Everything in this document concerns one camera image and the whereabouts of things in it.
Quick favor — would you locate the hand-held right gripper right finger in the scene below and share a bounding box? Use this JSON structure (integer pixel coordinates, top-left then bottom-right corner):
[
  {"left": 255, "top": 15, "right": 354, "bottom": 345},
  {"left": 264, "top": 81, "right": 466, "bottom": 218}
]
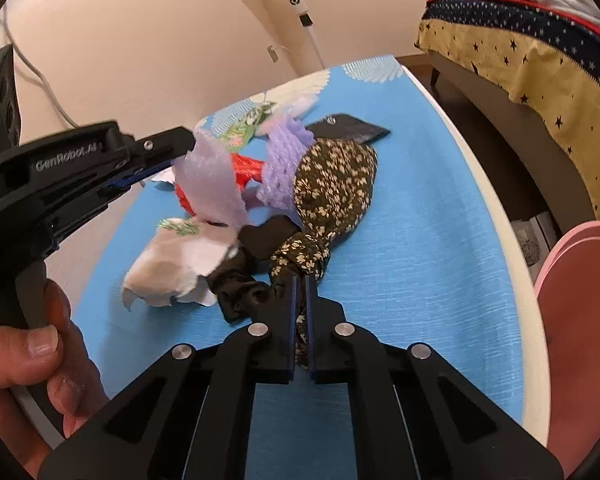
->
[{"left": 304, "top": 275, "right": 566, "bottom": 480}]

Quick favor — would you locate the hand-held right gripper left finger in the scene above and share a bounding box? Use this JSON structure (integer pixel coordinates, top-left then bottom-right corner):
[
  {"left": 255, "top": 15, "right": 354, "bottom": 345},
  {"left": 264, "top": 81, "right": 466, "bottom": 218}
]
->
[{"left": 36, "top": 275, "right": 301, "bottom": 480}]

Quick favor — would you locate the green printed white wrapper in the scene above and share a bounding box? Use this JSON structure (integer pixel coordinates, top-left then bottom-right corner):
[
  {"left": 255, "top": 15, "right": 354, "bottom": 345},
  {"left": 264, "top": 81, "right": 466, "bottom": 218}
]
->
[{"left": 157, "top": 216, "right": 202, "bottom": 237}]

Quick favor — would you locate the white leaf print sheet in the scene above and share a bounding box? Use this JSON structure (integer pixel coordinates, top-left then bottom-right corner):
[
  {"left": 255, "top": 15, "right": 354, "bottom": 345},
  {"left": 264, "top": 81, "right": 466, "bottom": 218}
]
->
[{"left": 510, "top": 210, "right": 564, "bottom": 282}]

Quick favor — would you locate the red plastic bag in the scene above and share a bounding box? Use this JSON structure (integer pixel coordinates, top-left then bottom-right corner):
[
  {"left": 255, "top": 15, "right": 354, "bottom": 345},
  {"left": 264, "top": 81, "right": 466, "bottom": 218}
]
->
[{"left": 172, "top": 152, "right": 272, "bottom": 222}]

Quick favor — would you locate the grey cable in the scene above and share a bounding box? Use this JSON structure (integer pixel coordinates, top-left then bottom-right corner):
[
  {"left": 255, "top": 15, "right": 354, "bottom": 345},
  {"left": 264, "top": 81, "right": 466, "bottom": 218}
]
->
[{"left": 0, "top": 4, "right": 82, "bottom": 130}]

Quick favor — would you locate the translucent purple foam sheet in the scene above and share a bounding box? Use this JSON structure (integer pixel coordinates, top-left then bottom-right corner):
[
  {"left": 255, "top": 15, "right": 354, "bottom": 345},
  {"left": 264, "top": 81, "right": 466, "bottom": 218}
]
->
[{"left": 172, "top": 129, "right": 252, "bottom": 227}]

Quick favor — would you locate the green snack wrapper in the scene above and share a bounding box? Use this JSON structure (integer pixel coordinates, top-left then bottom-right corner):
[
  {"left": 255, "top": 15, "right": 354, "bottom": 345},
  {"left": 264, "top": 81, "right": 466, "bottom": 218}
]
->
[{"left": 224, "top": 100, "right": 282, "bottom": 154}]

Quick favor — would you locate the purple foam net sleeve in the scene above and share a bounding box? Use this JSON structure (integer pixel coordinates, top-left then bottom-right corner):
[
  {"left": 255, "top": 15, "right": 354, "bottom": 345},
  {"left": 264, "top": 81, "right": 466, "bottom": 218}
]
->
[{"left": 252, "top": 97, "right": 322, "bottom": 211}]

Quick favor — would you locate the dark floral cloth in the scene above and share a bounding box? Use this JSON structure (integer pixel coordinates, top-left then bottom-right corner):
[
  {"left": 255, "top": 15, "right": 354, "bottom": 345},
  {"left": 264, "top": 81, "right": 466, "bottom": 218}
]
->
[{"left": 267, "top": 137, "right": 379, "bottom": 368}]

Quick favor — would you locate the white table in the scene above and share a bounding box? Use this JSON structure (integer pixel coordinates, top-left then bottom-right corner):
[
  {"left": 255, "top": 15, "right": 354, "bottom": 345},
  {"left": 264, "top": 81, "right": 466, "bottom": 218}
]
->
[{"left": 10, "top": 55, "right": 552, "bottom": 480}]

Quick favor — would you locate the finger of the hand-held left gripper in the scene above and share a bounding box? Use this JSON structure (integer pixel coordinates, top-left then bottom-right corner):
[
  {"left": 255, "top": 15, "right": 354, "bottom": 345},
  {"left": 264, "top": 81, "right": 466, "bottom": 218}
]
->
[
  {"left": 122, "top": 126, "right": 197, "bottom": 172},
  {"left": 97, "top": 162, "right": 153, "bottom": 196}
]

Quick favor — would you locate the white standing fan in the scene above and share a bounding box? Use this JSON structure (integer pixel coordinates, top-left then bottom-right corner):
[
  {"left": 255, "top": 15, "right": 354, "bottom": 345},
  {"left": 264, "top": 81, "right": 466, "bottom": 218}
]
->
[{"left": 214, "top": 0, "right": 329, "bottom": 69}]

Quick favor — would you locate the blue feather print table mat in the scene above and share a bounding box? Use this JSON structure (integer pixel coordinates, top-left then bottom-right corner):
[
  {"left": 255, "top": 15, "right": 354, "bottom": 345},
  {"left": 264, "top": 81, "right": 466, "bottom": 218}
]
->
[{"left": 45, "top": 54, "right": 527, "bottom": 480}]

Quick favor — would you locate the black cloth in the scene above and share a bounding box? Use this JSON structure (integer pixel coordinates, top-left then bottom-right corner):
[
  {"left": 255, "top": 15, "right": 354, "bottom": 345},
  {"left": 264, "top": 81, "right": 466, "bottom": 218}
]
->
[{"left": 207, "top": 214, "right": 302, "bottom": 324}]

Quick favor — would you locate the white paper scrap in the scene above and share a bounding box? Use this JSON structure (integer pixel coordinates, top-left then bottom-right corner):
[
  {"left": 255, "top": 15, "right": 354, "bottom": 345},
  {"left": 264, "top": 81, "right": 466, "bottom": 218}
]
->
[{"left": 145, "top": 167, "right": 179, "bottom": 194}]

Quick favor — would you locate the person's left hand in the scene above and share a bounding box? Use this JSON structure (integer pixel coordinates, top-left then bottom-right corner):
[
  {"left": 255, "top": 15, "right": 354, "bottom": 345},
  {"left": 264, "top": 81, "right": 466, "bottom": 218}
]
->
[{"left": 0, "top": 277, "right": 112, "bottom": 478}]

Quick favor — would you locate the pink plastic bin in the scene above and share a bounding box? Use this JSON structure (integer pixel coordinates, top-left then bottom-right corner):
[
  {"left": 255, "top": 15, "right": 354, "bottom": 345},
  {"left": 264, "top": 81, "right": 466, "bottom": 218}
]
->
[{"left": 534, "top": 220, "right": 600, "bottom": 480}]

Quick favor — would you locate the bed with star blanket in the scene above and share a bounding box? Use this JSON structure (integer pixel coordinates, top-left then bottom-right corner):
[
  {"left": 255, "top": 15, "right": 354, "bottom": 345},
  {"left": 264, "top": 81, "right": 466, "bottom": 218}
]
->
[{"left": 414, "top": 0, "right": 600, "bottom": 226}]

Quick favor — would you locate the white tissue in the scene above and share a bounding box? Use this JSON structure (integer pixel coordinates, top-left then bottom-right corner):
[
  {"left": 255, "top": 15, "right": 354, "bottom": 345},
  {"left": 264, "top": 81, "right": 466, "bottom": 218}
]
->
[
  {"left": 170, "top": 221, "right": 242, "bottom": 308},
  {"left": 121, "top": 232, "right": 203, "bottom": 314}
]

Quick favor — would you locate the black wallet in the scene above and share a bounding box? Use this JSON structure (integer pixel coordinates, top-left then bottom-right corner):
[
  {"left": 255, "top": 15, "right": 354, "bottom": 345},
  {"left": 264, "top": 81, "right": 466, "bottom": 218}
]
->
[{"left": 305, "top": 113, "right": 392, "bottom": 146}]

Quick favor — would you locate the grey bed frame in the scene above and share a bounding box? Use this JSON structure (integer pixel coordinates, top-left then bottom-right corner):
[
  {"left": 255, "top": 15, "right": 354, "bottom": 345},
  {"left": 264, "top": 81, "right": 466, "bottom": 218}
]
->
[{"left": 427, "top": 50, "right": 597, "bottom": 222}]

